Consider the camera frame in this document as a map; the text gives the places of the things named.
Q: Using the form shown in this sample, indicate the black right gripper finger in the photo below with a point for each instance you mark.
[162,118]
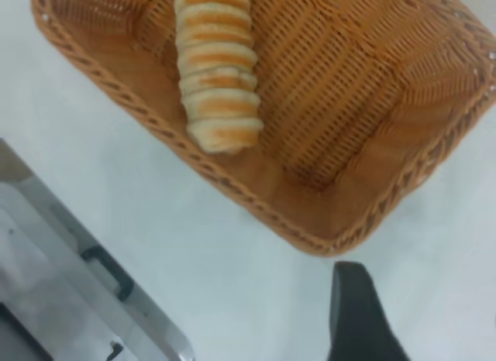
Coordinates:
[356,322]

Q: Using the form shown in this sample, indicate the ridged striped bread roll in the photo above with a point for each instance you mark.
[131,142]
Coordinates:
[217,86]

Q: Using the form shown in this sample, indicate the orange woven wicker basket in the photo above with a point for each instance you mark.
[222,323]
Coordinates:
[348,105]

